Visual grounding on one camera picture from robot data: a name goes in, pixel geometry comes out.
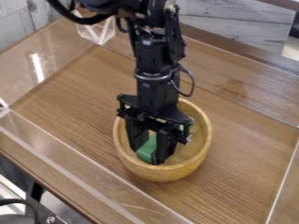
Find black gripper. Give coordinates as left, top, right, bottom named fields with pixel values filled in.
left=117, top=78, right=194, bottom=165

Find green rectangular block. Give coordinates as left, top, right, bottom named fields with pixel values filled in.
left=135, top=122, right=195, bottom=165

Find black table leg frame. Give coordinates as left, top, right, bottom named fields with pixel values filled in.
left=26, top=181, right=69, bottom=224

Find brown wooden bowl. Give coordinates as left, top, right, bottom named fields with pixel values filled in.
left=114, top=99, right=213, bottom=182

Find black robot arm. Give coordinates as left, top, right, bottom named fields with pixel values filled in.
left=79, top=0, right=193, bottom=165

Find clear acrylic tray walls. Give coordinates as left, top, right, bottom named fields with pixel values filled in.
left=0, top=19, right=299, bottom=224

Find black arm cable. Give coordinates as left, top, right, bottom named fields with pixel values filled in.
left=170, top=62, right=197, bottom=98

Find black cable on floor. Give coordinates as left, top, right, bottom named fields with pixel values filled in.
left=0, top=199, right=41, bottom=224

